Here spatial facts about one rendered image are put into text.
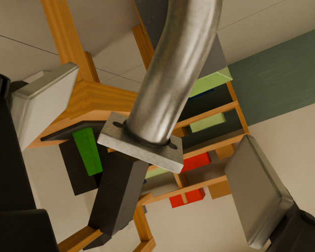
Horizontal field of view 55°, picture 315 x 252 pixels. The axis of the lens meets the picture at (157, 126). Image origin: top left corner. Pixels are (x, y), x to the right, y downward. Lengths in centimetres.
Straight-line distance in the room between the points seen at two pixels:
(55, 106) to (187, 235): 648
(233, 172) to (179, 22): 9
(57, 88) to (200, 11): 8
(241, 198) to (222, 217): 621
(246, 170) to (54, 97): 11
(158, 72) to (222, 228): 631
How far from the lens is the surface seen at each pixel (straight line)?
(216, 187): 570
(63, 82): 17
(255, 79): 612
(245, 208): 17
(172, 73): 17
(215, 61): 22
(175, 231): 667
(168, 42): 17
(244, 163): 18
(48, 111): 16
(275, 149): 611
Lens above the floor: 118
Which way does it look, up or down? 5 degrees down
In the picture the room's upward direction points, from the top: 161 degrees clockwise
